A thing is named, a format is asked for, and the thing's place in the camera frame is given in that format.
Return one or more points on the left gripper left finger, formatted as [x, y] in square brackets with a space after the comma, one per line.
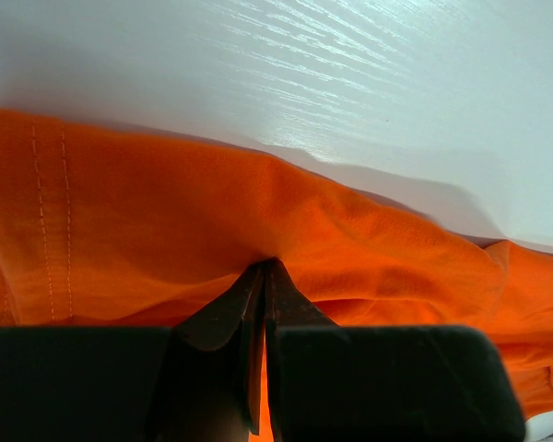
[197, 381]

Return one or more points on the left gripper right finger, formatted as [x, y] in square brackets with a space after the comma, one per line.
[327, 382]

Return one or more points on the orange t shirt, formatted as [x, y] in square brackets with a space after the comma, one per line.
[99, 228]

